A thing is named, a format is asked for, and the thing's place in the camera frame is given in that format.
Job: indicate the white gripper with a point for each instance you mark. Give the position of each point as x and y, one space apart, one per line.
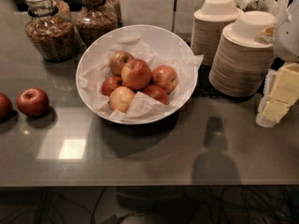
289 39

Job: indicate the large red-yellow apple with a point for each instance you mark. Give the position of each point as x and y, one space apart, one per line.
136 74

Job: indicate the red apple at right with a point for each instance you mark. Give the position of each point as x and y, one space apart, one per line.
166 77

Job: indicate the white bowl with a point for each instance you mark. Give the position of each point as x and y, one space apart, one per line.
162 44

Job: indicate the dark red apple front right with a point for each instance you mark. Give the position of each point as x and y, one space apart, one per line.
157 93

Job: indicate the dark red apple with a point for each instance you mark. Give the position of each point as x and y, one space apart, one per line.
157 93
110 84

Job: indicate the yellow apple at front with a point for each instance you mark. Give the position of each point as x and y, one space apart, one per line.
121 98

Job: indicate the yellowish apple at back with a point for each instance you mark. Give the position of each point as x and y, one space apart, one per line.
118 60

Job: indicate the dark red apple left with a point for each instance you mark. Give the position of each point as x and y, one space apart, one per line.
110 84

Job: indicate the red apple on table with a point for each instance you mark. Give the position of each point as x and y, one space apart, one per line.
33 102

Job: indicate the red apple at edge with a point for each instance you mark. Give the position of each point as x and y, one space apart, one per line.
5 106

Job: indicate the front stack of paper bowls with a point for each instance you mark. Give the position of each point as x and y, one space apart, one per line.
241 63

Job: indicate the stack of paper bowls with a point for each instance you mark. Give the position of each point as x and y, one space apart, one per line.
208 23
241 63

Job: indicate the back stack of paper bowls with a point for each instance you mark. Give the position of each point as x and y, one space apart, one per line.
208 23

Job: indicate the white paper liner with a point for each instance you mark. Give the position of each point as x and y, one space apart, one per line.
143 106

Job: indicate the white box left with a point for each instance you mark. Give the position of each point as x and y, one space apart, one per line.
150 12

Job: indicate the glass granola jar right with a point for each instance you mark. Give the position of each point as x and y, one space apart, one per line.
96 18

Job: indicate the glass granola jar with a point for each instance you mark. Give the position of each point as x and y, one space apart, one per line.
96 18
52 34

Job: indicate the glass granola jar left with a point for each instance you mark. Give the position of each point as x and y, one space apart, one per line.
52 34

